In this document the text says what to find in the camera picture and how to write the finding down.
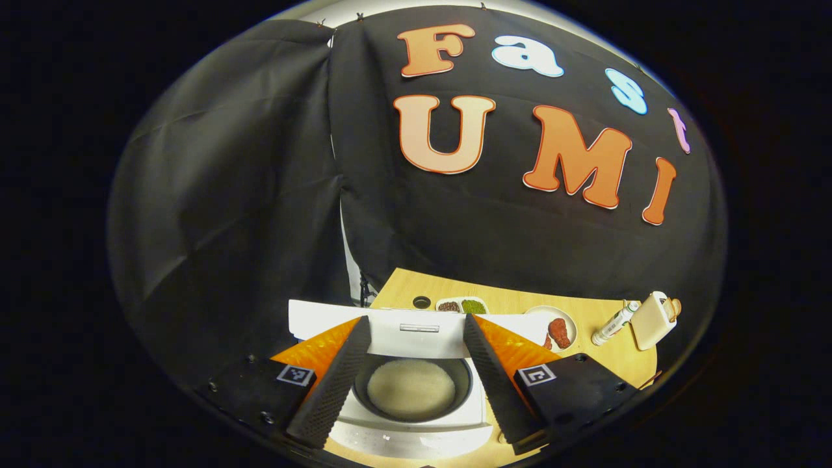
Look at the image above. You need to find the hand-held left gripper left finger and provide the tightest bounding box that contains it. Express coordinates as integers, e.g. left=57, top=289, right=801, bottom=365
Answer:
left=194, top=315, right=372, bottom=450

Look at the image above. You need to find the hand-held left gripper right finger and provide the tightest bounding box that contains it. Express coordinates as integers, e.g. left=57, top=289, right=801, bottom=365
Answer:
left=463, top=313, right=651, bottom=456

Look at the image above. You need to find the white rice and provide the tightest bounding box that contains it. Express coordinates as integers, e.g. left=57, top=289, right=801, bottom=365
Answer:
left=367, top=359, right=457, bottom=421

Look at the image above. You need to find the white rice cooker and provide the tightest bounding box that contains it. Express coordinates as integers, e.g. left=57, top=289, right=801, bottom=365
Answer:
left=288, top=299, right=553, bottom=461

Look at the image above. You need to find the round beige plate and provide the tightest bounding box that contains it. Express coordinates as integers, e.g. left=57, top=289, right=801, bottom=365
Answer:
left=523, top=305, right=579, bottom=354

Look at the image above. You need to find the white divided bean dish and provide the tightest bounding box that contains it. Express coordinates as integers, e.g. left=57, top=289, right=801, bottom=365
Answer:
left=435, top=296, right=490, bottom=316

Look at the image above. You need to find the black tripod stand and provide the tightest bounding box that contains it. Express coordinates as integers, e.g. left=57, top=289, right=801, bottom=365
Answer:
left=357, top=270, right=379, bottom=307

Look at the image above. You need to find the white yogurt drink bottle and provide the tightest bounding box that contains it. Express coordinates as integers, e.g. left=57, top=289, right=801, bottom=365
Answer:
left=590, top=300, right=642, bottom=346

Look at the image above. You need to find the white toaster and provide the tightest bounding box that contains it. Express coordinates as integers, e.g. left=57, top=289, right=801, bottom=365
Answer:
left=629, top=291, right=682, bottom=352

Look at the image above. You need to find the black backdrop cloth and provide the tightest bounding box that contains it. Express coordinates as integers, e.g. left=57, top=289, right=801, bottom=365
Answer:
left=107, top=5, right=727, bottom=384

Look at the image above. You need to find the row of black cloth clips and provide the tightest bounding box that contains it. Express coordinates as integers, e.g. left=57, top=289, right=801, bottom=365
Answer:
left=317, top=2, right=488, bottom=28

